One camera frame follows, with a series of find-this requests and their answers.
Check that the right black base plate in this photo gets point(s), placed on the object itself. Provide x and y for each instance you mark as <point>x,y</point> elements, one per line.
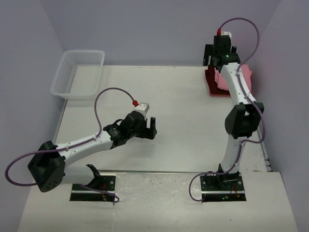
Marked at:
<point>222,188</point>

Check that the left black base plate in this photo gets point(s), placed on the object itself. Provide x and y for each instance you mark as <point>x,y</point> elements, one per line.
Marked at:
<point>100,189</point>

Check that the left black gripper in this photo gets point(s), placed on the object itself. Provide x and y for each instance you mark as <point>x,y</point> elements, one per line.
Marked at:
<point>147,133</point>

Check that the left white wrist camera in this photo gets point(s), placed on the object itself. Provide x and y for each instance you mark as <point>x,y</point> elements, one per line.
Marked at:
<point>141,108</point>

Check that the folded dark red shirt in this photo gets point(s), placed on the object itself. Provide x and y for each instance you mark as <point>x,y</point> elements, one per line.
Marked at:
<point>210,78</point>

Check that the white plastic basket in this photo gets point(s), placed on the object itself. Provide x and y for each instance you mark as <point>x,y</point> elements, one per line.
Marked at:
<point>78,75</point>

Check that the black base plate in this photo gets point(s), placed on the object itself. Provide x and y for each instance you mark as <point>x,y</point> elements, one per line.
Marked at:
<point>100,189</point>
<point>222,188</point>

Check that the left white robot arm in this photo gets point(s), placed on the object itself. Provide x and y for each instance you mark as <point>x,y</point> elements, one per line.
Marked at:
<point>52,164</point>

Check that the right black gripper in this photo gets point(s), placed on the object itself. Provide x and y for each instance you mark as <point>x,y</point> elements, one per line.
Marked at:
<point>209,51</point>

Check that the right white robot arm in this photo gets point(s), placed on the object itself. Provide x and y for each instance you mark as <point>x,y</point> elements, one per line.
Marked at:
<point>223,77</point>

